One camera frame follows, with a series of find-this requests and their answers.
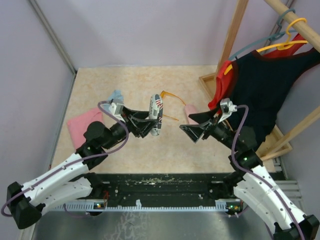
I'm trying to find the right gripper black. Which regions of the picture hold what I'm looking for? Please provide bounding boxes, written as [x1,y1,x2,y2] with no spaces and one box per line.
[180,105,239,152]

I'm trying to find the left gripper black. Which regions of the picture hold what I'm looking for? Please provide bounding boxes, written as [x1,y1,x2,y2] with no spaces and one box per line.
[102,106,159,150]

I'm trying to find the pink glasses case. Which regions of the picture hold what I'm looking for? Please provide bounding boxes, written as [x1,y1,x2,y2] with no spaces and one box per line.
[184,104,198,125]

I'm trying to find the newspaper print glasses case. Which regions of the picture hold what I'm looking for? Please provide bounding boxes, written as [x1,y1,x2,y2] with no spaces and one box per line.
[148,94,163,137]

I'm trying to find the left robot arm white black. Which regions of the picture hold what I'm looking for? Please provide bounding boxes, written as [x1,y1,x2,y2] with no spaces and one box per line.
[1,103,163,230]

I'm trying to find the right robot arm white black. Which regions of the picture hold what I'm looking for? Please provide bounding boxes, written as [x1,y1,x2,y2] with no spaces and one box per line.
[180,105,320,240]

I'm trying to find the orange sunglasses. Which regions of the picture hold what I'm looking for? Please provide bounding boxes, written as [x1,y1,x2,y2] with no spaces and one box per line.
[160,90,187,107]

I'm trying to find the red tank top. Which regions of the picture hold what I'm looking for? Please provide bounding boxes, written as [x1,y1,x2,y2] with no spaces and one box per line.
[208,33,306,110]

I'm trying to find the pink folded garment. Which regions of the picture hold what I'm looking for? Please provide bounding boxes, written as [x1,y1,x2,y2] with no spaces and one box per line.
[67,107,103,150]

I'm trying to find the navy tank top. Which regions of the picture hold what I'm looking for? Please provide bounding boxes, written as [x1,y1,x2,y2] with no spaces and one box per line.
[228,48,320,150]

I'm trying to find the yellow hanger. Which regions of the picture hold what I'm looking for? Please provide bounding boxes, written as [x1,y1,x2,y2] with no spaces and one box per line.
[223,17,309,75]

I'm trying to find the teal hanger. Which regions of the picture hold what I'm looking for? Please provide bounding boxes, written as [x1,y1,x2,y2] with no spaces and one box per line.
[228,8,296,61]

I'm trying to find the wooden clothes rack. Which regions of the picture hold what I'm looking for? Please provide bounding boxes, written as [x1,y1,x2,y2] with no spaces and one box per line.
[198,0,320,159]

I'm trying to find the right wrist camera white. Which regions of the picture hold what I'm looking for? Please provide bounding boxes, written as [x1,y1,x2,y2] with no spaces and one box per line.
[218,98,237,123]

